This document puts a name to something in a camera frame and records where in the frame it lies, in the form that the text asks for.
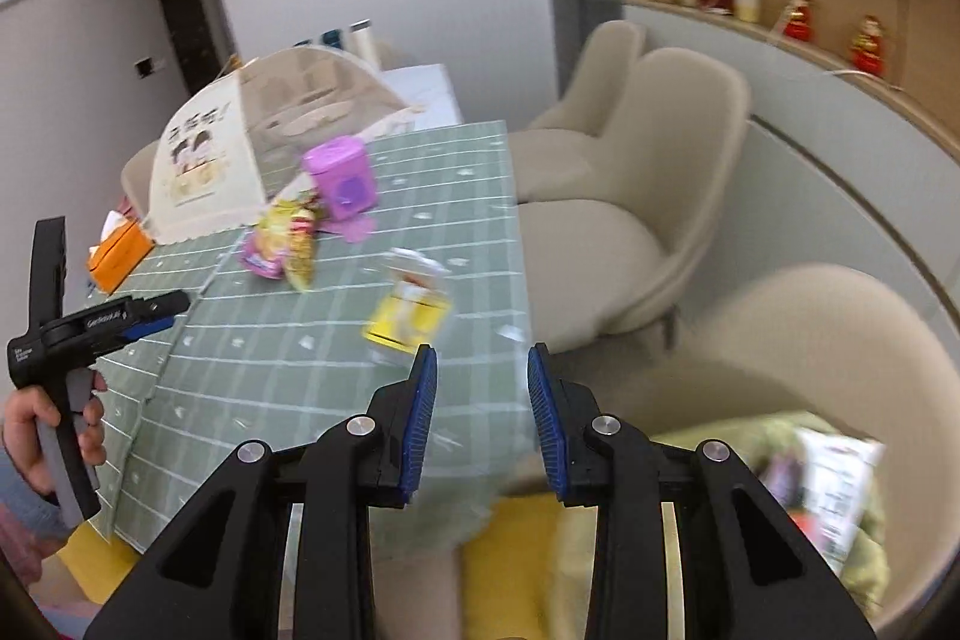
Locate person's left hand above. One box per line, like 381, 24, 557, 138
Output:
2, 370, 107, 506

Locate pink snack packet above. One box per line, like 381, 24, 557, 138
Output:
240, 197, 320, 281

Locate green checked tablecloth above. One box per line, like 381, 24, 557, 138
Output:
82, 119, 537, 562

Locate dark door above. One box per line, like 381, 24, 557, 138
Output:
156, 0, 230, 94

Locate olive green bag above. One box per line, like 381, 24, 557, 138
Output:
750, 411, 890, 618

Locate yellow clear packet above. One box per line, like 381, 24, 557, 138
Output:
362, 248, 455, 360

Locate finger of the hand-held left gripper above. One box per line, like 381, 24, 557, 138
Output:
124, 291, 191, 345

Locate person's pink clothing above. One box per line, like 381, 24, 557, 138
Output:
0, 505, 83, 611

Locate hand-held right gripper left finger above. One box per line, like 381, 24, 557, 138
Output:
82, 344, 440, 640

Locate orange tissue box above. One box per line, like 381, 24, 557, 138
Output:
86, 209, 157, 296

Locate red doll figurine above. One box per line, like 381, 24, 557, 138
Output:
781, 0, 815, 43
849, 15, 886, 71

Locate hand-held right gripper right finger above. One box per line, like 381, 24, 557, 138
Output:
526, 342, 878, 640

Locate yellow gold snack packet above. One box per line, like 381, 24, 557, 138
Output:
281, 212, 320, 292

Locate purple plastic container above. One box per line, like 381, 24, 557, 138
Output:
301, 136, 376, 223

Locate yellow cushion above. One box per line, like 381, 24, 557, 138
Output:
56, 497, 601, 640

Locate cream cartoon print food cover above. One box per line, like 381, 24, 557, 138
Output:
146, 47, 428, 236

